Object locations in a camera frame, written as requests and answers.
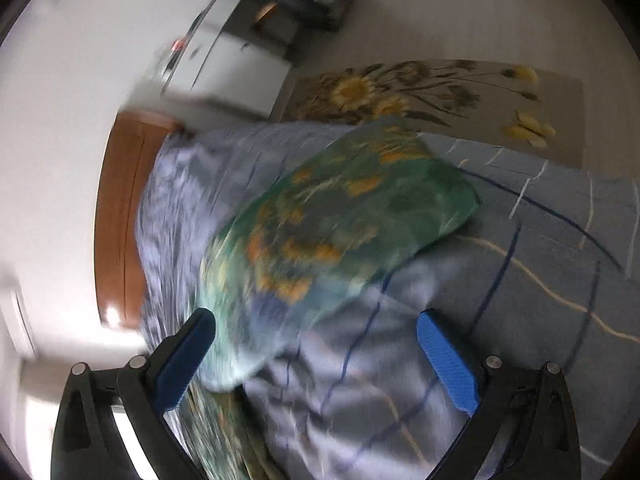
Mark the green floral garment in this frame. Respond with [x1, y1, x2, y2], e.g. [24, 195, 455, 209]
[177, 117, 483, 480]

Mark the wooden headboard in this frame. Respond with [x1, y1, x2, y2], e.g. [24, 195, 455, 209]
[94, 112, 186, 331]

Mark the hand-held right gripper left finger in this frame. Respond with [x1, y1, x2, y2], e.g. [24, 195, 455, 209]
[50, 307, 217, 480]

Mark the sunflower floor rug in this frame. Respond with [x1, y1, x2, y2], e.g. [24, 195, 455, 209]
[282, 60, 586, 166]

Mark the blue plaid bedsheet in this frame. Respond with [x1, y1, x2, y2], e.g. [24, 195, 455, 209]
[135, 120, 640, 480]

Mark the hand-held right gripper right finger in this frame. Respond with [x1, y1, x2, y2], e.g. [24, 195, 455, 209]
[416, 309, 583, 480]

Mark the white bedside cabinet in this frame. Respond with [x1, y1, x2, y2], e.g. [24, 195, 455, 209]
[140, 0, 293, 116]

